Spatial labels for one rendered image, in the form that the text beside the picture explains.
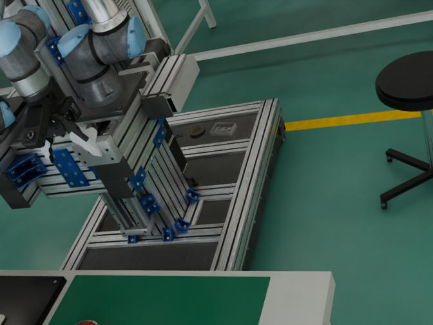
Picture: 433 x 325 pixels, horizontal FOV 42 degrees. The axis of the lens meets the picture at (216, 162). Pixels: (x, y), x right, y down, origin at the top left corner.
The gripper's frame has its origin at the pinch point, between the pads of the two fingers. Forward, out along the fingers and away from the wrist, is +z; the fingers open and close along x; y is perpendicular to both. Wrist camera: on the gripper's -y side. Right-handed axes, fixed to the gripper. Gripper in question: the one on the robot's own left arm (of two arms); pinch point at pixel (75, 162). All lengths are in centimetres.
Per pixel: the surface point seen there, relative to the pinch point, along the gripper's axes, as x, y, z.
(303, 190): -12, 107, 115
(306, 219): -16, 88, 115
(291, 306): -44, -12, 41
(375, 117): -44, 158, 115
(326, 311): -52, -13, 42
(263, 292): -36, -8, 40
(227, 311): -28, -14, 40
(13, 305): 38, -13, 38
